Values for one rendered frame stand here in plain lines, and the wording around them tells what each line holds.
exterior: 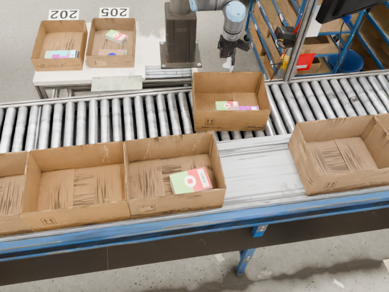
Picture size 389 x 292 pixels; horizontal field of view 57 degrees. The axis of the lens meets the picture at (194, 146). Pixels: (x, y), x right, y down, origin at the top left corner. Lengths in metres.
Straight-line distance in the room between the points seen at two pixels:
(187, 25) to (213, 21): 1.89
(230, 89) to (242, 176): 0.67
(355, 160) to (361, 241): 0.97
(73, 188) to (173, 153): 0.47
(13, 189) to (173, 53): 1.20
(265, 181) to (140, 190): 0.57
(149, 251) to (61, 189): 0.50
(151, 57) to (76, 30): 0.57
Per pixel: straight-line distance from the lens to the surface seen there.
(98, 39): 2.56
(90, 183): 1.66
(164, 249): 1.77
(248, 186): 1.64
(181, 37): 2.21
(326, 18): 1.93
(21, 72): 3.66
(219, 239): 1.79
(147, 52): 2.43
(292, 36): 2.14
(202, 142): 1.63
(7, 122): 2.20
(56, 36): 2.65
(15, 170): 1.76
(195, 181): 1.54
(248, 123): 1.95
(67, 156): 1.64
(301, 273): 2.50
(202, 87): 2.11
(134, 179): 1.63
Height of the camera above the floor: 2.28
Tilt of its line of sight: 54 degrees down
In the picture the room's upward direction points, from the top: 4 degrees clockwise
